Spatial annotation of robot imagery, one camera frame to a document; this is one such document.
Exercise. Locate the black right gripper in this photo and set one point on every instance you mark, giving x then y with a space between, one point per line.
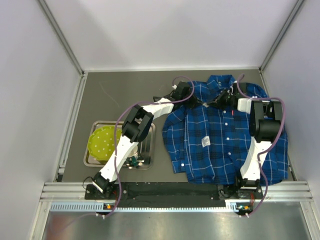
218 100

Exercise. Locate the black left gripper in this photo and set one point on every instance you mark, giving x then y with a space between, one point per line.
191 100

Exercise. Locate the blue plaid shirt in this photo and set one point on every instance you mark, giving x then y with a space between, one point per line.
210 145

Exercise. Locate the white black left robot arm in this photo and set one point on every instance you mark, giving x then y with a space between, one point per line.
132 127

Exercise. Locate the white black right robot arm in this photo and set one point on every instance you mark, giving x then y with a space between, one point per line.
265 126

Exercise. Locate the white paper cup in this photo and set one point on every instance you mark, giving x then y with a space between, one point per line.
133 156

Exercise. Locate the green dotted plate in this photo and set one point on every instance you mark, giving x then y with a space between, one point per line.
101 143

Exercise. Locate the silver metal tray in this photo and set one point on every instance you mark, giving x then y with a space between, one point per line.
145 149

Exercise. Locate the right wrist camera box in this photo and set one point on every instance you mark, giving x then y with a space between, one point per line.
234 91

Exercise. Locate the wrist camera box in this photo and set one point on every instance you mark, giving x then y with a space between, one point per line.
181 86
234 91

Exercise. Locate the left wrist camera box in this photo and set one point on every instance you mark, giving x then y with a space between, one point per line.
181 86

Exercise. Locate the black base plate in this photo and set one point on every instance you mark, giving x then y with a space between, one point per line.
131 190

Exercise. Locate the aluminium front frame rail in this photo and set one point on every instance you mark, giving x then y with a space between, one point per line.
287 191

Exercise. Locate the white slotted cable duct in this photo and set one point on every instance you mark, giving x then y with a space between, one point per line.
102 206

